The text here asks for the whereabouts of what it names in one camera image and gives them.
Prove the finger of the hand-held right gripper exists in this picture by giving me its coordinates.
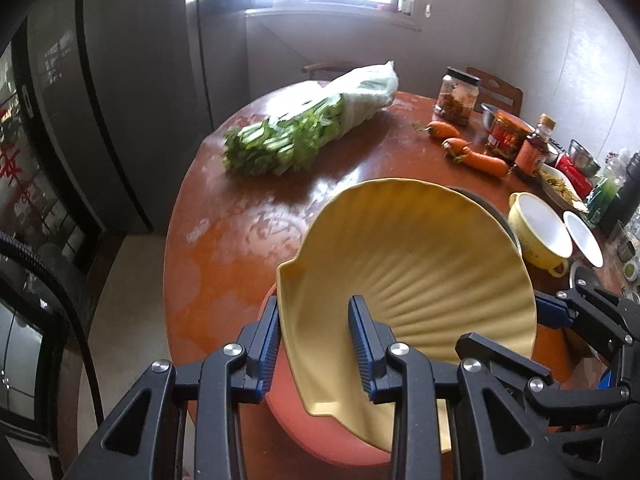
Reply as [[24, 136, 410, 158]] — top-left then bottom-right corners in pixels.
[[454, 332, 640, 431], [534, 272, 640, 361]]

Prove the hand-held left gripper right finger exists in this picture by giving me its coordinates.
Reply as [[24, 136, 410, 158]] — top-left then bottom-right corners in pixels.
[[348, 296, 551, 480]]

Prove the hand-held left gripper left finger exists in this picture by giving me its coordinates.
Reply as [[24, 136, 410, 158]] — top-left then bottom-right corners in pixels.
[[65, 296, 282, 480]]

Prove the white bowl red outside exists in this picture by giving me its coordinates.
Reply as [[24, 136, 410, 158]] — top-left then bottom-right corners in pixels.
[[562, 210, 606, 268]]

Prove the yellow handled bowl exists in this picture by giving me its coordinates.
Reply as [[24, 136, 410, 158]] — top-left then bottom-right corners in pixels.
[[507, 192, 574, 278]]

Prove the yellow shell-shaped plate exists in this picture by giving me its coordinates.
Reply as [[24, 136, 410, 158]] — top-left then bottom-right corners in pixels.
[[276, 178, 538, 453]]

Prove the white dish of pickles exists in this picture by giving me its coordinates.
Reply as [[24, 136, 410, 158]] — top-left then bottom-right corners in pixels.
[[539, 162, 591, 213]]

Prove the green plastic bottle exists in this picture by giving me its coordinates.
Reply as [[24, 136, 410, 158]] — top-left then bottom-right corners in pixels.
[[585, 149, 632, 228]]

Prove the dark bottle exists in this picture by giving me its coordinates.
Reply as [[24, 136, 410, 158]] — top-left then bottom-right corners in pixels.
[[602, 152, 640, 236]]

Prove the red tissue pack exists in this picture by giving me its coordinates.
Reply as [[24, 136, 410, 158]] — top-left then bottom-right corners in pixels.
[[554, 152, 596, 201]]

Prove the brown sauce bottle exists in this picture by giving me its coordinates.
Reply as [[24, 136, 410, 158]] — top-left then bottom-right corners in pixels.
[[515, 114, 557, 181]]

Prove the long carrot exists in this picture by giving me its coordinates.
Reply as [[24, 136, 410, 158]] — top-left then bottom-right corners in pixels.
[[452, 147, 508, 177]]

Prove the red-lidded sauce jar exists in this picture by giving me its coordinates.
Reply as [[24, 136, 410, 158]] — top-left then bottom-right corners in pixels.
[[485, 111, 526, 161]]

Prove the small steel bowl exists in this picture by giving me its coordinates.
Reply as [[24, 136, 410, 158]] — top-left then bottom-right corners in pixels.
[[480, 102, 506, 131]]

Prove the wooden chair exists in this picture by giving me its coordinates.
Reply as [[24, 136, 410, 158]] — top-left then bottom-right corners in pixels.
[[465, 66, 523, 118]]

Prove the black-lidded clear jar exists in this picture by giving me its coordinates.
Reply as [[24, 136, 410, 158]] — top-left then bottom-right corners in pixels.
[[434, 66, 481, 127]]

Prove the bagged celery bunch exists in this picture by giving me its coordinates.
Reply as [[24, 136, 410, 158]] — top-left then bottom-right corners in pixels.
[[222, 61, 400, 177]]

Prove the grey refrigerator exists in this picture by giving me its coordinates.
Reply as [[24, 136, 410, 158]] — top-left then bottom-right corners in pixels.
[[25, 0, 251, 233]]

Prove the black cable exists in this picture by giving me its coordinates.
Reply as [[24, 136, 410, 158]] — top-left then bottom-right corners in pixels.
[[0, 232, 106, 431]]

